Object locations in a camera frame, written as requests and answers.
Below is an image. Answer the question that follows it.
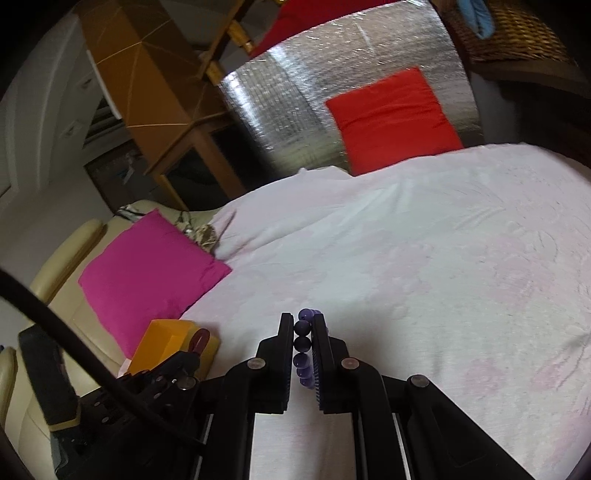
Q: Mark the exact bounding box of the magenta pillow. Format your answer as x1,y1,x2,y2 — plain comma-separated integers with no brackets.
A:
78,209,233,359

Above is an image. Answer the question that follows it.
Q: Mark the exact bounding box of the purple bead bracelet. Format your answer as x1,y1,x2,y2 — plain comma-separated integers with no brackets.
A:
292,308,330,391

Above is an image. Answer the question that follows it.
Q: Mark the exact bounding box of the red seat cushion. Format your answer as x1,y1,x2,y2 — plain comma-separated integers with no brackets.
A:
252,0,395,59

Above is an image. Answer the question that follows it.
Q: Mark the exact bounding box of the pale pink blanket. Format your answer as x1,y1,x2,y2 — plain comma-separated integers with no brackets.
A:
179,142,591,480

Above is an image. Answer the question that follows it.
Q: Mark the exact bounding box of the wicker basket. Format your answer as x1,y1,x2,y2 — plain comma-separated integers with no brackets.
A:
442,0,579,64

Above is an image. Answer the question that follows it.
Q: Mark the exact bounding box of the red pillow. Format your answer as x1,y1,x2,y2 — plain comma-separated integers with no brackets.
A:
325,67,465,177

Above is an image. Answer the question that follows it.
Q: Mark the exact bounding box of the wooden table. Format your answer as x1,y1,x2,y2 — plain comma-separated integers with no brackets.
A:
76,0,249,212

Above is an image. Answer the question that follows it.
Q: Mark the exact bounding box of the silver foil mat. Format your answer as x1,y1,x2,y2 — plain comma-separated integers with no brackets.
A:
217,9,486,179

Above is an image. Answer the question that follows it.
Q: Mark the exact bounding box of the patterned beige cloth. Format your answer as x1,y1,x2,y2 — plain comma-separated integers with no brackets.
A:
174,220,221,256

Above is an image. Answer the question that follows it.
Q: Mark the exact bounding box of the dark red bead bracelet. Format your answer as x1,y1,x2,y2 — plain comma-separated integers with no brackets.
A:
190,329,211,357

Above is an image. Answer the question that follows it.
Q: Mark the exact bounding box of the blue cloth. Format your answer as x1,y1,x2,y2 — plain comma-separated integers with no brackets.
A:
456,0,496,38

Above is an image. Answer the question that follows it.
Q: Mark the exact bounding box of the dark storage box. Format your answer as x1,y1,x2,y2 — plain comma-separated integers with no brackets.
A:
84,147,158,216

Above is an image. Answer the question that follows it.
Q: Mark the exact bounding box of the cream sofa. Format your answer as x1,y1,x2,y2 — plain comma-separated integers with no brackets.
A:
0,198,223,480

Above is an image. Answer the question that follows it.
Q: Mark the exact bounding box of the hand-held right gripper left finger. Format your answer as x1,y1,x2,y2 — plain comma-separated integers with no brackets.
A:
108,313,294,480

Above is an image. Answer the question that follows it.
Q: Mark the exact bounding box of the yellow box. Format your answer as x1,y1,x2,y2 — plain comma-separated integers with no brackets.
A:
124,318,221,385

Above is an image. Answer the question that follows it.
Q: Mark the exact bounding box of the wooden chair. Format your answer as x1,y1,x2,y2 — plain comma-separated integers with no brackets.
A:
198,0,260,87

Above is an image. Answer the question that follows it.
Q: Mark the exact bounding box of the black cable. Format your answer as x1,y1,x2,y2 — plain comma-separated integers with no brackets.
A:
0,268,205,448

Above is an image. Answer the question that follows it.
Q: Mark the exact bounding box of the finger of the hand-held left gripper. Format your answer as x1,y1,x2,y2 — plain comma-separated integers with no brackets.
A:
148,351,202,393

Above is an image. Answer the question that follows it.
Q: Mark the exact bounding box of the white cabinet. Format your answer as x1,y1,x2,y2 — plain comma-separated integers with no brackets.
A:
0,13,124,224

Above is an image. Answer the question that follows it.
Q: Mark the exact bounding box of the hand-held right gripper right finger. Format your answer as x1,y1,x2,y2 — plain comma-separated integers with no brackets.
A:
310,313,532,480

